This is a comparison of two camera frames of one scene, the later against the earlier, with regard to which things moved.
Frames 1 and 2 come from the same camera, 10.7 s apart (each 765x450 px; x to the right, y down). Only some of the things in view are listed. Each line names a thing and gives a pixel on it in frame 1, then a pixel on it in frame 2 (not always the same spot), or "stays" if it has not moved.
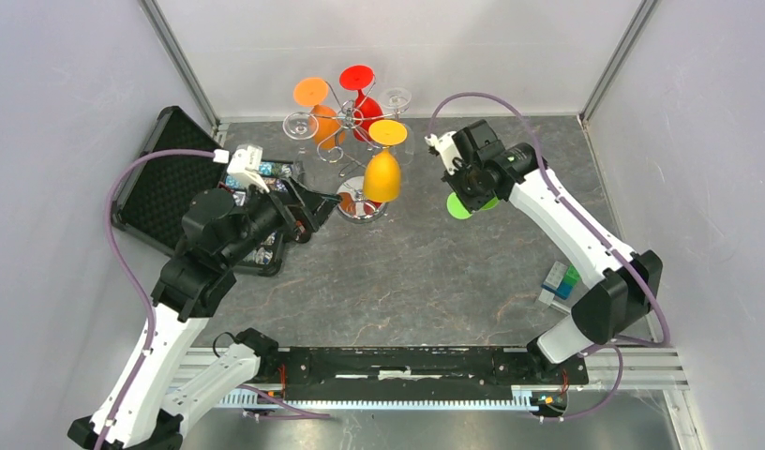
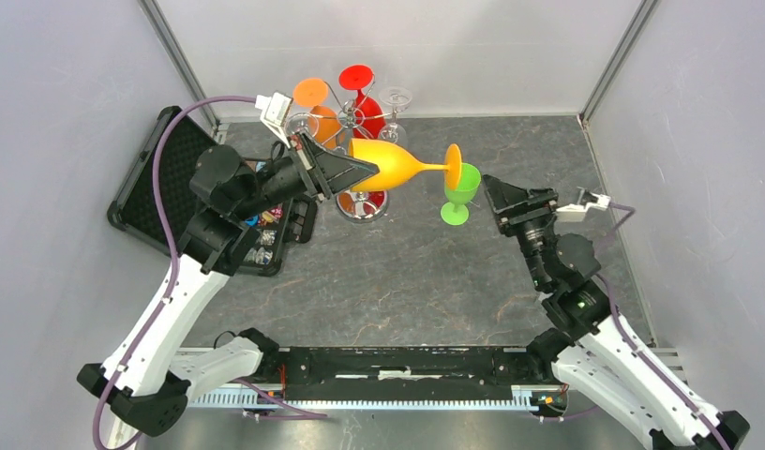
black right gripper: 472,203 -> 515,205
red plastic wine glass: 367,112 stays
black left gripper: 295,217 -> 323,171
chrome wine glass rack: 350,191 stays
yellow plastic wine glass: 382,177 -> 396,165
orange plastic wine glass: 329,130 stays
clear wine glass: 301,127 stays
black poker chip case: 153,193 stays
